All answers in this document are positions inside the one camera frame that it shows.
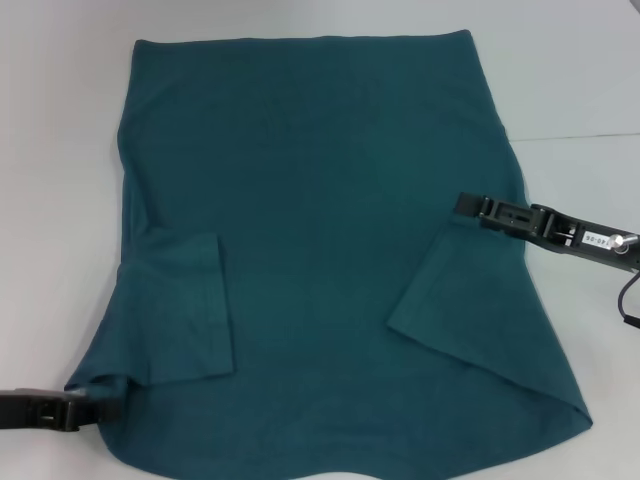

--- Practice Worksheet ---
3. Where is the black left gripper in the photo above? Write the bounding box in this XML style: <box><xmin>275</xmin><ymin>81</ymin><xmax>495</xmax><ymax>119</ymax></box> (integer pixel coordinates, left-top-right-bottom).
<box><xmin>0</xmin><ymin>388</ymin><xmax>121</xmax><ymax>434</ymax></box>

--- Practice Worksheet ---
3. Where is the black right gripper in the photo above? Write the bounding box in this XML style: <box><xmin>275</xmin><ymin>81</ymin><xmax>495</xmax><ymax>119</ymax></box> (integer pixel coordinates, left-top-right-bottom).
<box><xmin>453</xmin><ymin>193</ymin><xmax>640</xmax><ymax>274</ymax></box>

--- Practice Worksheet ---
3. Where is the blue shirt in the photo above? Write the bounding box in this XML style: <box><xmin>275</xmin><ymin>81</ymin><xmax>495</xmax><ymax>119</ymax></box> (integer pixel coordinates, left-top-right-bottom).
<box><xmin>64</xmin><ymin>29</ymin><xmax>594</xmax><ymax>480</ymax></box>

